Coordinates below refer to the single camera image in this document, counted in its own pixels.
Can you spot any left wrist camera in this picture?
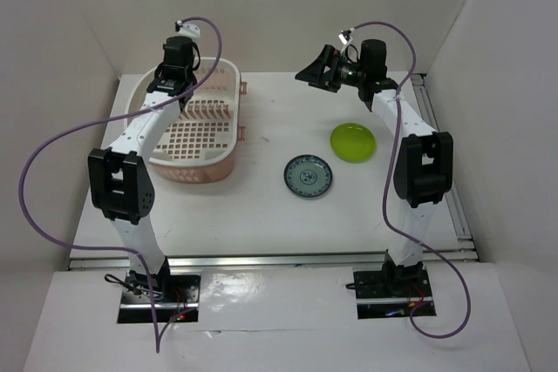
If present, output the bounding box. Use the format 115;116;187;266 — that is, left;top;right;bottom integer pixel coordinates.
174;20;201;40

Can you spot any aluminium rail frame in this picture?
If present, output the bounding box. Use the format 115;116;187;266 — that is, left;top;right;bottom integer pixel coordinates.
67;71;480;271

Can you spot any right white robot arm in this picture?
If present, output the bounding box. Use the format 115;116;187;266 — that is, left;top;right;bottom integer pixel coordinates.
295;39;453;296

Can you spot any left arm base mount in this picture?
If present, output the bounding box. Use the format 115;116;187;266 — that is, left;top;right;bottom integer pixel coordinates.
104;274;201;324

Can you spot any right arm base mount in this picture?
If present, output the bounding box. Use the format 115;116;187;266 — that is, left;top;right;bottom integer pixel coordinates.
345;269;437;320

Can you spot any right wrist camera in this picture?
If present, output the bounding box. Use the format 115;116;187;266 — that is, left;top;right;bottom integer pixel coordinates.
338;27;358;62

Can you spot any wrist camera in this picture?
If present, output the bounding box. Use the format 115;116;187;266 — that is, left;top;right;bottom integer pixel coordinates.
338;27;358;62
174;20;201;40

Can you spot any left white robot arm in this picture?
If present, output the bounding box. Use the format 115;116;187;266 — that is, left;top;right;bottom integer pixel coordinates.
88;36;199;301

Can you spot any blue white patterned plate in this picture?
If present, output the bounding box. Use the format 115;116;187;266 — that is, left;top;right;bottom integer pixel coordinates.
283;154;333;200

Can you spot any white pink dish rack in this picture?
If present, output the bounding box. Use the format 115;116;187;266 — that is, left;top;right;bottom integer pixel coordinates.
112;57;246;184

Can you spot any green plate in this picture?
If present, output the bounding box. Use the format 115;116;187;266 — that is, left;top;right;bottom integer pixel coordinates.
330;123;377;163

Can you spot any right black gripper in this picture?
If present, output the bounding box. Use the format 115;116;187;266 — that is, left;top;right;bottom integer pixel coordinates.
295;44;366;93

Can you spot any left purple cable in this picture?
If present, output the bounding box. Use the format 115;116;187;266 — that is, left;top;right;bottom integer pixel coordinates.
17;17;226;354

